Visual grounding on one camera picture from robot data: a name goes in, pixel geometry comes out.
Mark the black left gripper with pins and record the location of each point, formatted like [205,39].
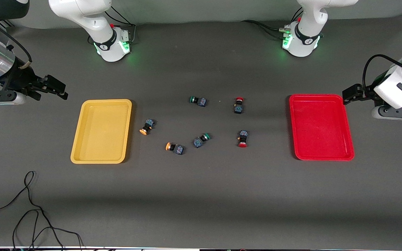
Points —
[366,93]

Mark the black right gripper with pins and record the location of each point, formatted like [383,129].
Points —
[20,78]

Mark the yellow push button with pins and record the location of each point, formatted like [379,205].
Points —
[147,127]
[174,147]

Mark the red push button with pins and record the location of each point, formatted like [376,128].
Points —
[239,105]
[243,138]

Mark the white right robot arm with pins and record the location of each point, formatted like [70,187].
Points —
[99,21]

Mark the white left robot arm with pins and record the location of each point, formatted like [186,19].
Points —
[309,21]

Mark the red plastic tray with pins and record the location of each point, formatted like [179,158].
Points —
[321,127]

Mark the yellow plastic tray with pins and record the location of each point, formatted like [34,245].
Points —
[101,131]

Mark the green push button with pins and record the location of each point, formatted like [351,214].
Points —
[201,140]
[198,101]

